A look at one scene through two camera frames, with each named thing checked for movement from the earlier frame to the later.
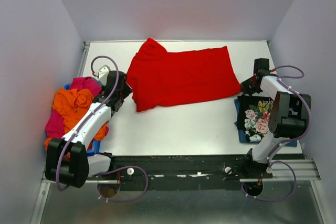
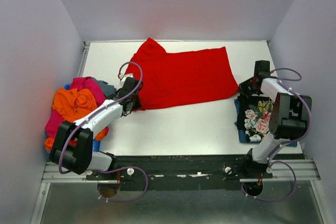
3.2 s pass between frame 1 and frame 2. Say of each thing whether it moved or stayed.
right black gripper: stayed
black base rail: stayed
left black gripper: moved
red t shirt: stayed
